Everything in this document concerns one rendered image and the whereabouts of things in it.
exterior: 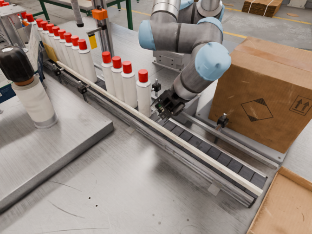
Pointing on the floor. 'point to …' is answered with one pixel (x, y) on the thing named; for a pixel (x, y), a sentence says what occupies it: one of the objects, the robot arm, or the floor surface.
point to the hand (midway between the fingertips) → (160, 113)
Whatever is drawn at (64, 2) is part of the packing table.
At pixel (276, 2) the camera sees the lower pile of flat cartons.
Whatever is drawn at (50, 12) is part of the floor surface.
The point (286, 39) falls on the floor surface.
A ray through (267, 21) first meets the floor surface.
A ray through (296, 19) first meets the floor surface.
